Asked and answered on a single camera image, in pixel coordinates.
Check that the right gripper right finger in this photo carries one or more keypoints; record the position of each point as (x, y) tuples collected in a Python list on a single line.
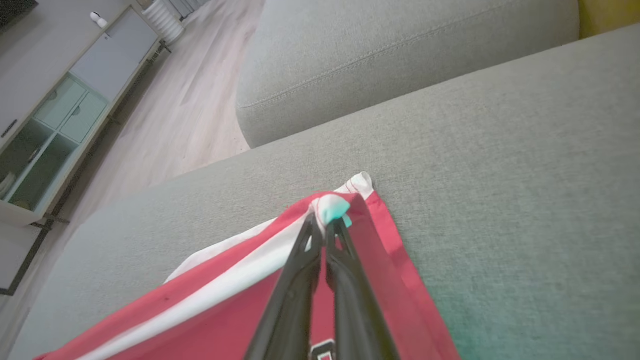
[(355, 310)]

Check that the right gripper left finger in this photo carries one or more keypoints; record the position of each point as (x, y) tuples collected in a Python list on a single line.
[(295, 300)]

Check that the red white-trimmed jersey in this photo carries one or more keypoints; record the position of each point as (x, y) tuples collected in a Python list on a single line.
[(225, 320)]

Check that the grey fabric sofa seat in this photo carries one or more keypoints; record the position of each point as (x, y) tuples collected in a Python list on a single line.
[(500, 175)]

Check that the grey sofa cushion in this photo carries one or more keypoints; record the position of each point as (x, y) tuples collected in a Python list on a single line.
[(375, 55)]

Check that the pale low media cabinet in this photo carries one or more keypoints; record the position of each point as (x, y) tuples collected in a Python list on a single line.
[(115, 55)]

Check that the white ribbed appliance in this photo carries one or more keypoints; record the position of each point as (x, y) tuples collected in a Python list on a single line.
[(165, 20)]

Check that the mustard yellow cushion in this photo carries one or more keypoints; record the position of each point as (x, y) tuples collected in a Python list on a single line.
[(610, 15)]

